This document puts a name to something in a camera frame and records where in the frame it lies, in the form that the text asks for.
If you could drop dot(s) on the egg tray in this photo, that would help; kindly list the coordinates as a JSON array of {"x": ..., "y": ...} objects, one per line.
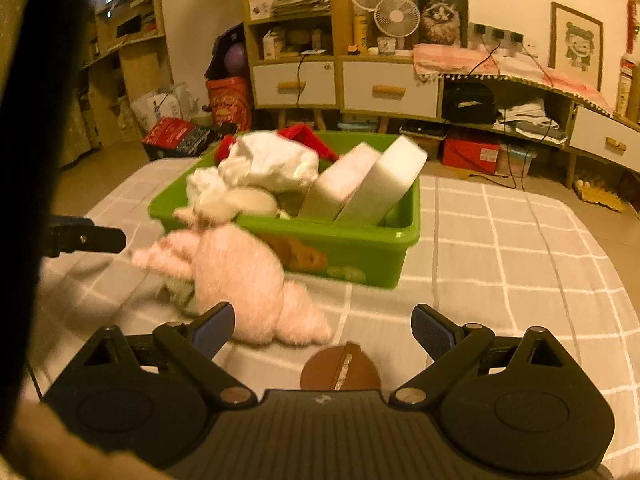
[{"x": 600, "y": 197}]

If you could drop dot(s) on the small white desk fan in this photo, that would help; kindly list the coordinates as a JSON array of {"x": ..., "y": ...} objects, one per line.
[{"x": 397, "y": 17}]

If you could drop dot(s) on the clear plastic storage box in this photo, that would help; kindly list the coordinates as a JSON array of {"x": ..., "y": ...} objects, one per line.
[{"x": 517, "y": 162}]

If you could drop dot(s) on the folded clothes pile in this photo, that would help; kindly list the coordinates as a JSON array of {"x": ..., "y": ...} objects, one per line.
[{"x": 530, "y": 120}]

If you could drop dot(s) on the white plastic bag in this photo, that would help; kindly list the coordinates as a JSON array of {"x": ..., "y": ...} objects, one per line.
[{"x": 160, "y": 107}]

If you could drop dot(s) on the red white santa plush toy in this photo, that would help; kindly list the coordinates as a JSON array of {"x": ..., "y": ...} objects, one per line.
[{"x": 305, "y": 137}]

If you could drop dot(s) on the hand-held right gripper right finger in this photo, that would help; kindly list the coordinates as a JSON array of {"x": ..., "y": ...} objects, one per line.
[{"x": 434, "y": 332}]

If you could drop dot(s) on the white carton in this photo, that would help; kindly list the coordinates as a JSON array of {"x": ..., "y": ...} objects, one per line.
[{"x": 273, "y": 42}]

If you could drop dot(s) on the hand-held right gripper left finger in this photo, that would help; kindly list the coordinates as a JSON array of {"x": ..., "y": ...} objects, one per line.
[{"x": 212, "y": 332}]

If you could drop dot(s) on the black bag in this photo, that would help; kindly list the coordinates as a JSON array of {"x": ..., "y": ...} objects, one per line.
[{"x": 467, "y": 102}]

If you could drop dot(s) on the stack of papers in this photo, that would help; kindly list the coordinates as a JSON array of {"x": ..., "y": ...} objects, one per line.
[{"x": 302, "y": 0}]

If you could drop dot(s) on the purple ball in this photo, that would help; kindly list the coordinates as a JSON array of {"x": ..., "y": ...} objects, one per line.
[{"x": 235, "y": 57}]

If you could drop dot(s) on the pink towel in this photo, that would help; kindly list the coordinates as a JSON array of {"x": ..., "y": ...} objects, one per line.
[{"x": 450, "y": 60}]

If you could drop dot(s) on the brown round disc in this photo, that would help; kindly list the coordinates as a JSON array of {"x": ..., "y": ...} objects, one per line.
[{"x": 325, "y": 370}]

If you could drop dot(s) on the pink sponge block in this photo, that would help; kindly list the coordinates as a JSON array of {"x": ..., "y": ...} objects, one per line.
[{"x": 340, "y": 180}]

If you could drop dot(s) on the framed cartoon drawing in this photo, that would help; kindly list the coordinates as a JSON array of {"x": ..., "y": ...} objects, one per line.
[{"x": 577, "y": 45}]

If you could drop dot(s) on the white sponge block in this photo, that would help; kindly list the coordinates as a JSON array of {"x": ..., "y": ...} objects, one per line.
[{"x": 385, "y": 180}]

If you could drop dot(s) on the red printed bag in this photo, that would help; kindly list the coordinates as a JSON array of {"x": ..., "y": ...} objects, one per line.
[{"x": 230, "y": 102}]

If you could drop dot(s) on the yellow bottle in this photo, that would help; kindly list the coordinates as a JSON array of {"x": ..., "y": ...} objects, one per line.
[{"x": 360, "y": 32}]

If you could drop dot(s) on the small white cloth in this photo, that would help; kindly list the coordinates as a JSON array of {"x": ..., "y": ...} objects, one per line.
[{"x": 207, "y": 187}]

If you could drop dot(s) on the red and black box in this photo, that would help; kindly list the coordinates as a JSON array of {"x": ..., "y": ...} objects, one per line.
[{"x": 172, "y": 137}]

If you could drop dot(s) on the wooden cabinet unit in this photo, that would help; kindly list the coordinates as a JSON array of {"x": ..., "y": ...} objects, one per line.
[{"x": 500, "y": 85}]

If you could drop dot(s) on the framed cat picture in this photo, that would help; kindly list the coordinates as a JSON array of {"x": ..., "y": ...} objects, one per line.
[{"x": 440, "y": 17}]

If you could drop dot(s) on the green plastic bin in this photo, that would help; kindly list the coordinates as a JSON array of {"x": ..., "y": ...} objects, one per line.
[{"x": 360, "y": 250}]

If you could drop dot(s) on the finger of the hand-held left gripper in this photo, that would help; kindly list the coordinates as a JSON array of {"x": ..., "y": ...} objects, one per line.
[{"x": 95, "y": 240}]

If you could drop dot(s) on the grey checked bed sheet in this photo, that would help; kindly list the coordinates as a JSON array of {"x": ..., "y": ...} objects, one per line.
[{"x": 500, "y": 260}]

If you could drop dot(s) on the large white cloth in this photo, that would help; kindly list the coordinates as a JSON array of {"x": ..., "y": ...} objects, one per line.
[{"x": 270, "y": 162}]

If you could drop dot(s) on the wooden bookshelf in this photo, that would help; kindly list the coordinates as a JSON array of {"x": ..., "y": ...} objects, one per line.
[{"x": 135, "y": 60}]

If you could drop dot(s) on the person's left forearm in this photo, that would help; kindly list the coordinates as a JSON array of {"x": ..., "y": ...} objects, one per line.
[{"x": 45, "y": 445}]

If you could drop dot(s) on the pink bunny plush toy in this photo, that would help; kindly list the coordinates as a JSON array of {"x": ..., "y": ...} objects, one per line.
[{"x": 235, "y": 275}]

